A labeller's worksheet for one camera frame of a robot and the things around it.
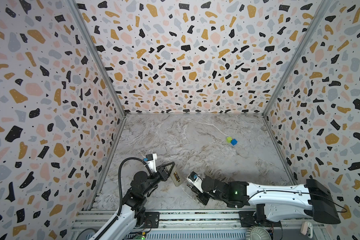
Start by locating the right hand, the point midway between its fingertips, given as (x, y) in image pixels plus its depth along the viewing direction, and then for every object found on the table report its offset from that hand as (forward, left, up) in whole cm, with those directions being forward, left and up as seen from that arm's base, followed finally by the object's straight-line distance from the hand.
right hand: (190, 187), depth 71 cm
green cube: (+37, -27, -12) cm, 47 cm away
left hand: (+10, +8, +5) cm, 14 cm away
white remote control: (+6, +7, -1) cm, 9 cm away
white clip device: (-15, -56, -12) cm, 59 cm away
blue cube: (+35, -30, -13) cm, 48 cm away
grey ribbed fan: (-16, -32, -12) cm, 38 cm away
